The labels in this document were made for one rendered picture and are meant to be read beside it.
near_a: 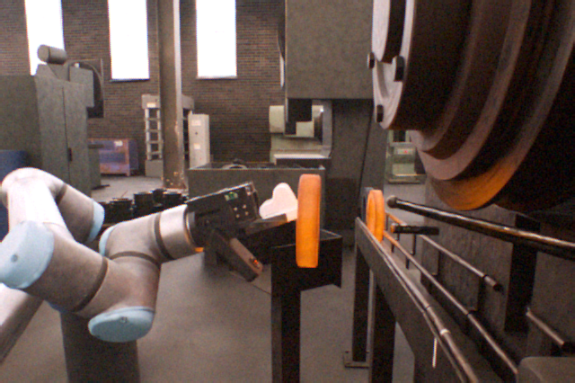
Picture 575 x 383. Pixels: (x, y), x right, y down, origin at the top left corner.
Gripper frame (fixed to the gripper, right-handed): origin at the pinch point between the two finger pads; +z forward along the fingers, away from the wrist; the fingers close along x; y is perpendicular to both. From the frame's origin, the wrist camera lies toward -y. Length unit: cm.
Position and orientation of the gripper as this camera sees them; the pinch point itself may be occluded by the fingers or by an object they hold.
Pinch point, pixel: (308, 209)
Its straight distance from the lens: 66.7
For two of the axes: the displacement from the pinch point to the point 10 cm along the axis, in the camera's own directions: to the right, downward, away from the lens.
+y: -2.8, -9.5, -1.4
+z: 9.6, -2.7, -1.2
